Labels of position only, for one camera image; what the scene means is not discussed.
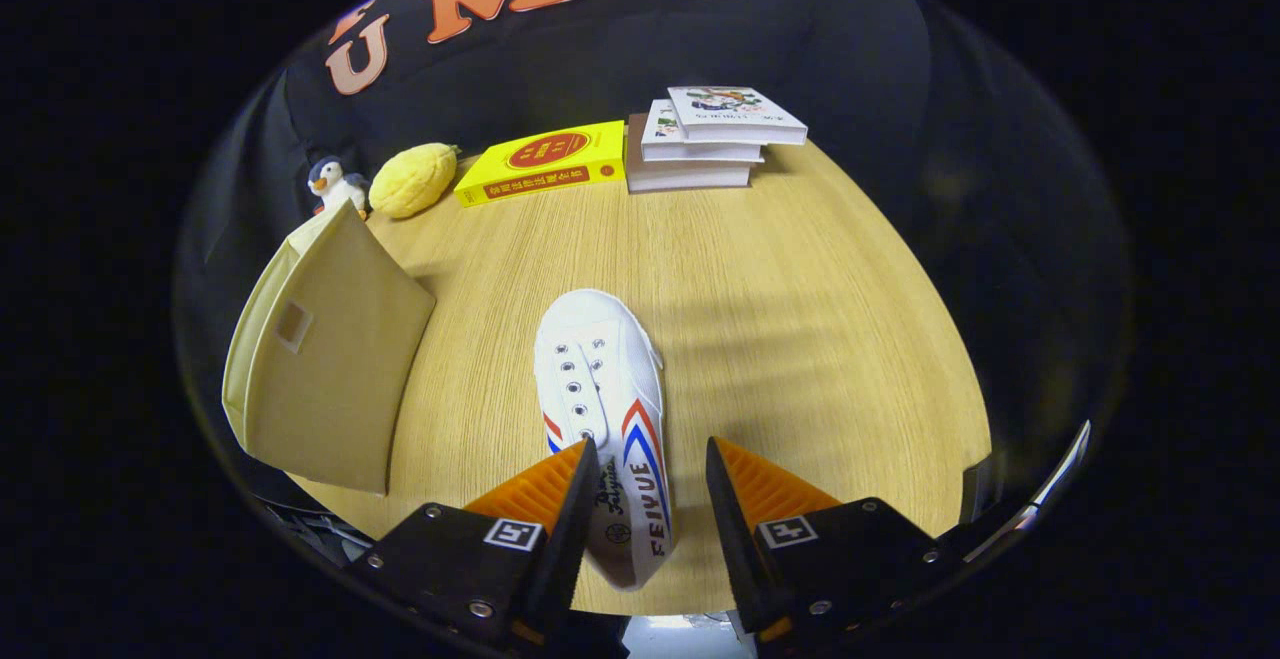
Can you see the yellow round plush toy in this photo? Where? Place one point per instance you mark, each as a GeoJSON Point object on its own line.
{"type": "Point", "coordinates": [410, 179]}

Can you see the penguin plush toy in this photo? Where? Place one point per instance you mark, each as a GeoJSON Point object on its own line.
{"type": "Point", "coordinates": [335, 184]}

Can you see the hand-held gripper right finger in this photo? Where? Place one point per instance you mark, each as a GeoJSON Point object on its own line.
{"type": "Point", "coordinates": [735, 539]}

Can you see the white canvas shoe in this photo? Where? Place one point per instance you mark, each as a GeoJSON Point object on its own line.
{"type": "Point", "coordinates": [600, 359]}

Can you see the beige fabric storage box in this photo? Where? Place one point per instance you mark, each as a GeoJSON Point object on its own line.
{"type": "Point", "coordinates": [330, 369]}

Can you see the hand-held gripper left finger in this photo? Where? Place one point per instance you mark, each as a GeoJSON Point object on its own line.
{"type": "Point", "coordinates": [565, 539]}

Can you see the yellow book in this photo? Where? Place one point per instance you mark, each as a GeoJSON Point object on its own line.
{"type": "Point", "coordinates": [540, 154]}

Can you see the white illustrated book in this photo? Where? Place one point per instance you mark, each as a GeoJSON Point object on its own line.
{"type": "Point", "coordinates": [660, 129]}
{"type": "Point", "coordinates": [730, 104]}

